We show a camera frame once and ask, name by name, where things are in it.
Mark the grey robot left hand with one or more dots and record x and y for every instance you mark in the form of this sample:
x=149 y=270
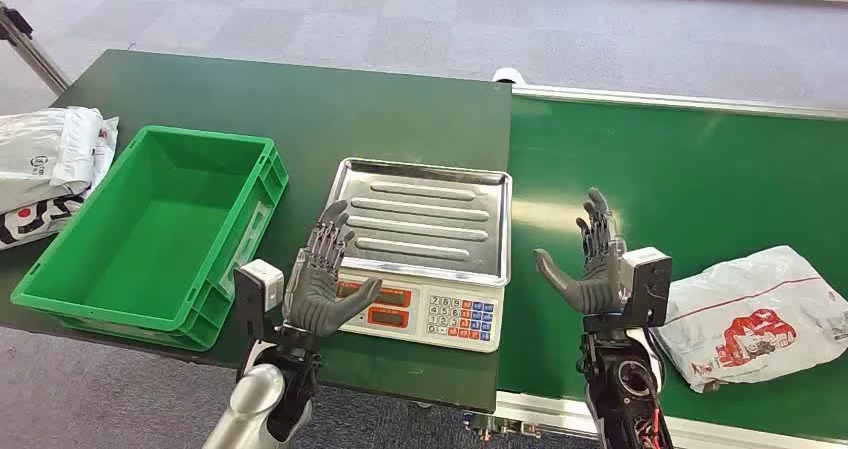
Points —
x=318 y=294

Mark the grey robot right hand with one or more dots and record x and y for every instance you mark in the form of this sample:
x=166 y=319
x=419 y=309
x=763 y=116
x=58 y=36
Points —
x=596 y=287

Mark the white red-printed poly bag package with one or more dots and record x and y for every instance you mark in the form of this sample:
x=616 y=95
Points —
x=748 y=320

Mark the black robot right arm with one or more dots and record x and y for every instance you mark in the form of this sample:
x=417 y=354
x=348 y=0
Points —
x=623 y=380

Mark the green conveyor belt machine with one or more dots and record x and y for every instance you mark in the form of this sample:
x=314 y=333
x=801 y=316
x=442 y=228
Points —
x=696 y=188

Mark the electronic scale with steel tray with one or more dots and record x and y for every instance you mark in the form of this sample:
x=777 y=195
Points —
x=424 y=221

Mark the green plastic crate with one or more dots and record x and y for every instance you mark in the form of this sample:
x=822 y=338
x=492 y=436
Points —
x=152 y=234

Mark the small folded white poly bag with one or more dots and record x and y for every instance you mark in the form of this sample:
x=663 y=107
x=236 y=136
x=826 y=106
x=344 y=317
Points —
x=89 y=141

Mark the white bag with black-red print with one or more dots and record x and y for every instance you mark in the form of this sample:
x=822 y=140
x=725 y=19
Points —
x=30 y=221

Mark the large white poly bag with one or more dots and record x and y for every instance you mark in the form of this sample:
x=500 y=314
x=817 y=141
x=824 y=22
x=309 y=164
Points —
x=33 y=154

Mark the metal stand leg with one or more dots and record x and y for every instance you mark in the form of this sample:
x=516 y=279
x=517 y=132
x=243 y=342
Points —
x=30 y=48

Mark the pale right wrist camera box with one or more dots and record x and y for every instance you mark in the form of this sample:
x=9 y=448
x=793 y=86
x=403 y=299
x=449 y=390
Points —
x=649 y=284

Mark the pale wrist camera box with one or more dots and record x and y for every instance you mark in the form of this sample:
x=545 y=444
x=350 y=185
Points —
x=255 y=287
x=649 y=284

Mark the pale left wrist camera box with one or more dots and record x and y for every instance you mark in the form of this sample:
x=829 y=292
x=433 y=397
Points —
x=255 y=287

